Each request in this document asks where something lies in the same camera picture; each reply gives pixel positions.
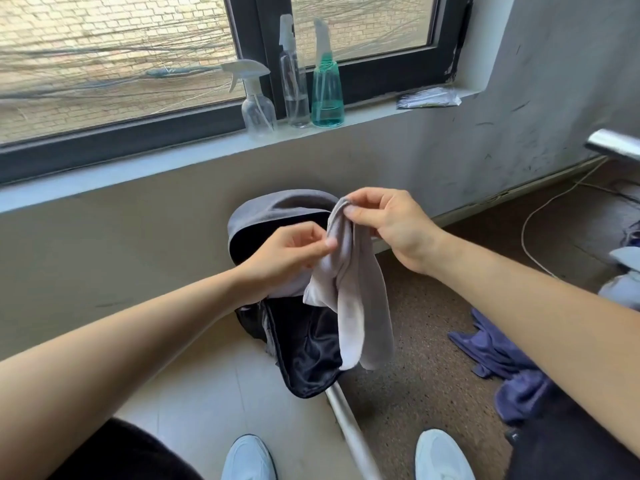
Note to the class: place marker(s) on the silver metal bar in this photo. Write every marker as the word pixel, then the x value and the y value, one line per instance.
pixel 615 143

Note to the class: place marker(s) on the pale blue garment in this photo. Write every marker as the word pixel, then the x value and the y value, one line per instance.
pixel 622 284

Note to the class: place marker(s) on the person's right forearm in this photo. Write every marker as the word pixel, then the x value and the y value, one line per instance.
pixel 540 314

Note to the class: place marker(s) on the person's right thumb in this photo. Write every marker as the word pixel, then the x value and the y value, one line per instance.
pixel 362 215

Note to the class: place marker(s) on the black window frame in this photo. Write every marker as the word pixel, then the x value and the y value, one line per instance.
pixel 125 137

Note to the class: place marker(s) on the purple blue garment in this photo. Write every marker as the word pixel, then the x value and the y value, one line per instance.
pixel 500 359

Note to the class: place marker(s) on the light grey sock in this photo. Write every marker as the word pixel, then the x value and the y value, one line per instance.
pixel 372 314
pixel 327 294

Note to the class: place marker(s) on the white left shoe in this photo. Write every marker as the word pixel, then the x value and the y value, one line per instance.
pixel 249 459

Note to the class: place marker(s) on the teal spray bottle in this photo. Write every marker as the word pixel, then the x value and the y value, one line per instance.
pixel 327 97

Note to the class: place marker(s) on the clear trigger spray bottle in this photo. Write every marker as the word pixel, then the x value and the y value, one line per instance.
pixel 257 112

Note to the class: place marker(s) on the person's left forearm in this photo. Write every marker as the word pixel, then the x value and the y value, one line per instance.
pixel 115 354

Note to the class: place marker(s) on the person's left thumb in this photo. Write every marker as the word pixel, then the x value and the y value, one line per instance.
pixel 317 249

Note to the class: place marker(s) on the tall clear spray bottle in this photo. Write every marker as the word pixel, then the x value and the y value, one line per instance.
pixel 295 89

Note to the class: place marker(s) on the white shoe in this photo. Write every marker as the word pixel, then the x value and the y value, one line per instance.
pixel 442 457
pixel 249 459

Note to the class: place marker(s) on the clear plastic bag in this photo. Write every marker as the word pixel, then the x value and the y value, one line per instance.
pixel 430 98

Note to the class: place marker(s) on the grey and black backpack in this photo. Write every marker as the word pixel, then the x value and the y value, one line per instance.
pixel 305 344

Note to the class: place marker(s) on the black trousers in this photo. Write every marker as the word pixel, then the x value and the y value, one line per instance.
pixel 570 439

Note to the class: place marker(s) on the white right shoe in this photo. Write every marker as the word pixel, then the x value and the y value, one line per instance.
pixel 442 457

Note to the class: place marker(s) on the person's right hand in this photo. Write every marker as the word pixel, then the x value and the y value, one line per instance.
pixel 402 234

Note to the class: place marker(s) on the person's left hand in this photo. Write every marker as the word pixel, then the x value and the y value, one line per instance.
pixel 280 262

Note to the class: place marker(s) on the white metal pole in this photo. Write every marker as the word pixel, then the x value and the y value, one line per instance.
pixel 352 434

